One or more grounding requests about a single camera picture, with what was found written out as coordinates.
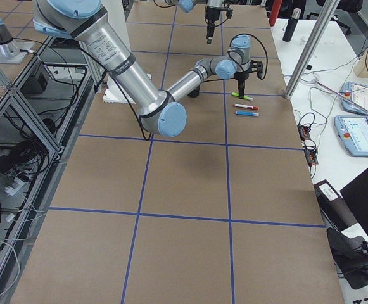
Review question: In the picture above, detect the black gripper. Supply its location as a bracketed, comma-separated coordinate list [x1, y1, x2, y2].
[234, 60, 263, 97]
[205, 0, 232, 44]

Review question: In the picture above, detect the green marker pen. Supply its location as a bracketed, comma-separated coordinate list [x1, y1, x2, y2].
[231, 92, 253, 101]

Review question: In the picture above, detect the red capped white marker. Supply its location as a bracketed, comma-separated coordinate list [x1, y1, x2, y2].
[234, 103, 259, 111]

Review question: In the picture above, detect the blue marker pen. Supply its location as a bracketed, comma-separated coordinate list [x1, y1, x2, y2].
[235, 111, 260, 117]

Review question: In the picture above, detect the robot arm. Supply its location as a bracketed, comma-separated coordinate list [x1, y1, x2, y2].
[163, 0, 233, 44]
[33, 1, 266, 137]

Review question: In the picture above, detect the black mesh pen cup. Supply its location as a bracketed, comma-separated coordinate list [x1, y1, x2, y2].
[188, 87, 200, 98]

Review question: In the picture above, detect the red bottle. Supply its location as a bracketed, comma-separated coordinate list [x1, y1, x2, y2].
[269, 0, 282, 27]

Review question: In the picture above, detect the orange black connector box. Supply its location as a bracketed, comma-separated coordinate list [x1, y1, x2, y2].
[298, 124, 311, 141]

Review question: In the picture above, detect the black thermos bottle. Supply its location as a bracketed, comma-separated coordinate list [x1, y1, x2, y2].
[282, 8, 301, 42]

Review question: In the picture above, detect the near teach pendant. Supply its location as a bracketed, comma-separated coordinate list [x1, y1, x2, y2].
[333, 115, 368, 157]

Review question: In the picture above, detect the teach pendant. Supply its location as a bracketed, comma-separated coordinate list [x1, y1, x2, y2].
[333, 115, 368, 157]
[341, 82, 368, 111]

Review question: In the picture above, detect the far teach pendant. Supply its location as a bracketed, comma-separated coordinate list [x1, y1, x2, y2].
[341, 82, 368, 111]

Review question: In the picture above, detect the brown paper table cover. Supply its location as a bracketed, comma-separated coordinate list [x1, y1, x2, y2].
[11, 3, 343, 303]

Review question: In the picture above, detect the black power adapter box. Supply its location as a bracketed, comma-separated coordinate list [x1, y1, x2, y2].
[20, 63, 49, 94]

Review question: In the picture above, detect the black monitor stand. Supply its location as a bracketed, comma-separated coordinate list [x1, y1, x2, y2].
[315, 179, 368, 289]

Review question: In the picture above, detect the aluminium frame post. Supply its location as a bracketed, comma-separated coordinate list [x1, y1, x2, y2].
[284, 0, 340, 100]

